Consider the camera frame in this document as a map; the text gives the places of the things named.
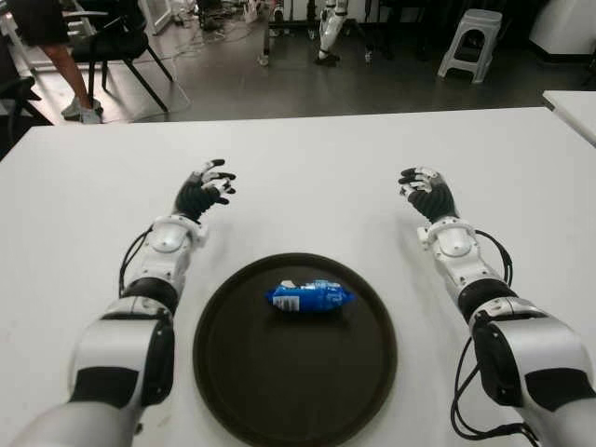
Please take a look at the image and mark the white neighbouring table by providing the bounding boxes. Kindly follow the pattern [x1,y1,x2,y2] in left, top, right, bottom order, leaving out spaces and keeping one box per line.
[541,89,596,145]

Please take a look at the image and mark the tangle of floor cables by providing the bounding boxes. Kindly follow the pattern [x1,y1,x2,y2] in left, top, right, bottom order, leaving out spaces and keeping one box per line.
[174,7,269,61]

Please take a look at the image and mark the white floor cable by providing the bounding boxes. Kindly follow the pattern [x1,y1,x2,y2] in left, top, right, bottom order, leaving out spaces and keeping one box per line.
[106,36,206,115]

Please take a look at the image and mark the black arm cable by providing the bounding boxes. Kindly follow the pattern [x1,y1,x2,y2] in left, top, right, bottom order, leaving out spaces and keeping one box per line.
[118,223,157,295]
[450,227,541,441]

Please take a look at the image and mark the blue Oreo cookie pack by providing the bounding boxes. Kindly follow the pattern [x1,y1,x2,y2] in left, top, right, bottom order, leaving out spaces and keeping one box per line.
[264,278,356,314]

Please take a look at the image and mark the standing person black shorts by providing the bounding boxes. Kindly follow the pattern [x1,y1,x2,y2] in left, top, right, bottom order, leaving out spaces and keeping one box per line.
[13,0,104,125]

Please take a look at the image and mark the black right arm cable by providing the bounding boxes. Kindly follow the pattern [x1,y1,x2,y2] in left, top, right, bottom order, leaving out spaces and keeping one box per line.
[450,227,541,441]

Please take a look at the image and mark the white cabinet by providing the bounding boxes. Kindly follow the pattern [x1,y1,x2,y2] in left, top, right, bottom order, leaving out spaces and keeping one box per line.
[530,0,596,61]

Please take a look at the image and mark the right robot hand black silver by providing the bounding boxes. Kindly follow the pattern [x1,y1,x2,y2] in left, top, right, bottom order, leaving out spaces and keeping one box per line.
[398,166,460,224]

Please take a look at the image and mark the black wheeled frame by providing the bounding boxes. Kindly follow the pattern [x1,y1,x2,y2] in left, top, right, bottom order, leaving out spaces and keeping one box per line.
[258,0,373,66]

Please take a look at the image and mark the round dark brown tray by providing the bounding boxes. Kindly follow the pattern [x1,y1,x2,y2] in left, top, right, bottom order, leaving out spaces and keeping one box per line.
[192,251,400,447]

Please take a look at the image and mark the white humanoid robot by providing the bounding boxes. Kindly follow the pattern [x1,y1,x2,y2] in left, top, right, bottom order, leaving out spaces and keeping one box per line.
[314,0,351,68]

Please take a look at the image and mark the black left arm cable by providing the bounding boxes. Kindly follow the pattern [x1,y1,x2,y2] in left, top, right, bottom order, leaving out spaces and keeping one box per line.
[118,223,157,295]

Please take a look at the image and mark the white framed panel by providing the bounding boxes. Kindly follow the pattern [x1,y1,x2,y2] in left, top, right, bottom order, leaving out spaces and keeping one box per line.
[139,0,178,36]

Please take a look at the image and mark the black chair at edge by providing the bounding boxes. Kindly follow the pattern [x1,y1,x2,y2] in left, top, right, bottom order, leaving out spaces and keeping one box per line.
[0,76,51,141]

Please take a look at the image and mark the grey plastic stool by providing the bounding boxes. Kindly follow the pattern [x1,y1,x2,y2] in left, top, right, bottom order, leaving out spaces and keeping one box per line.
[437,7,505,85]

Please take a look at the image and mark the left robot hand black silver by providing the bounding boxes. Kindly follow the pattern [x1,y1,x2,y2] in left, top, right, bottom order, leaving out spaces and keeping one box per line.
[173,158,237,224]

